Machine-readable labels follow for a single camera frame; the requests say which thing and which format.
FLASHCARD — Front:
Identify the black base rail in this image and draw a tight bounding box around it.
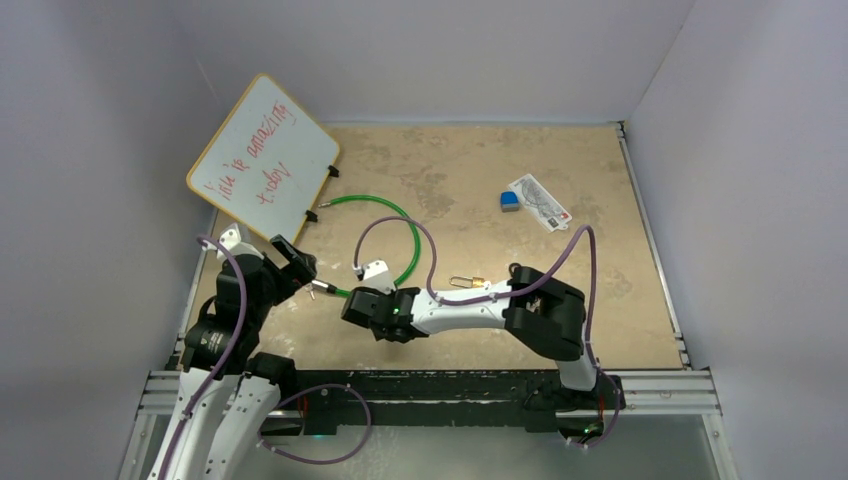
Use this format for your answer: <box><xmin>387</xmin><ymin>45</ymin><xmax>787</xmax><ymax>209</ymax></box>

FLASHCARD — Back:
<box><xmin>285</xmin><ymin>369</ymin><xmax>626</xmax><ymax>441</ymax></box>

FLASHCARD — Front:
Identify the blue whiteboard eraser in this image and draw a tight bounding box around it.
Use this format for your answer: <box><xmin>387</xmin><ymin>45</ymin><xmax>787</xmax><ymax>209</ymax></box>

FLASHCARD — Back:
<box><xmin>499</xmin><ymin>191</ymin><xmax>521</xmax><ymax>213</ymax></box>

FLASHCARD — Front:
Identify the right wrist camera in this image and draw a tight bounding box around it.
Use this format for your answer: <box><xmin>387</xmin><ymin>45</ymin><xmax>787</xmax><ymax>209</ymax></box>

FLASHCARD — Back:
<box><xmin>354</xmin><ymin>259</ymin><xmax>397</xmax><ymax>294</ymax></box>

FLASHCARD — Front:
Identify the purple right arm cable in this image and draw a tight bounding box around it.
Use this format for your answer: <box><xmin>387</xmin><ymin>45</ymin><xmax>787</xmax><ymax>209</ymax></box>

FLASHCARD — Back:
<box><xmin>353</xmin><ymin>216</ymin><xmax>625</xmax><ymax>452</ymax></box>

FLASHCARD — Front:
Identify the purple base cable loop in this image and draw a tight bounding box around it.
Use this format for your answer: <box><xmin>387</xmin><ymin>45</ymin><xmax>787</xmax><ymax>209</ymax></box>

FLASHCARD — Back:
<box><xmin>256</xmin><ymin>382</ymin><xmax>374</xmax><ymax>466</ymax></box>

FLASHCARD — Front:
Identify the whiteboard with orange frame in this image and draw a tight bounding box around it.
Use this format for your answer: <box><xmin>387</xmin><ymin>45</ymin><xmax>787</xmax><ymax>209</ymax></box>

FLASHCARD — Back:
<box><xmin>186</xmin><ymin>73</ymin><xmax>341</xmax><ymax>242</ymax></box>

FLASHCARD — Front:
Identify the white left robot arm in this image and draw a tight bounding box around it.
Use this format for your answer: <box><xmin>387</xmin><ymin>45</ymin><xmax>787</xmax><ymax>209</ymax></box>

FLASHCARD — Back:
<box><xmin>148</xmin><ymin>223</ymin><xmax>317</xmax><ymax>479</ymax></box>

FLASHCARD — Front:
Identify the white printed card package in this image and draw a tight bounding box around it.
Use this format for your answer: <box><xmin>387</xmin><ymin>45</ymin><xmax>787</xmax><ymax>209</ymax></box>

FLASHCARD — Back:
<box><xmin>508</xmin><ymin>174</ymin><xmax>572</xmax><ymax>232</ymax></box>

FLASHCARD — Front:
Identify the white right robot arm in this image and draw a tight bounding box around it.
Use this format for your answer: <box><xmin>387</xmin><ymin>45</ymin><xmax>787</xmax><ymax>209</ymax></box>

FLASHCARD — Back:
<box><xmin>341</xmin><ymin>264</ymin><xmax>601</xmax><ymax>407</ymax></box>

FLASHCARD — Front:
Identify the brass padlock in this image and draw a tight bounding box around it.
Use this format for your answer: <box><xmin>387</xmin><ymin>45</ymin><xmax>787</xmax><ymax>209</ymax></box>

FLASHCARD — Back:
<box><xmin>449</xmin><ymin>276</ymin><xmax>492</xmax><ymax>289</ymax></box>

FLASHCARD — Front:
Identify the green cable lock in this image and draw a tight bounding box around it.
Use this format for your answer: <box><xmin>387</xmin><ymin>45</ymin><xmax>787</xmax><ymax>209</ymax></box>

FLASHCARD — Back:
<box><xmin>303</xmin><ymin>194</ymin><xmax>423</xmax><ymax>299</ymax></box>

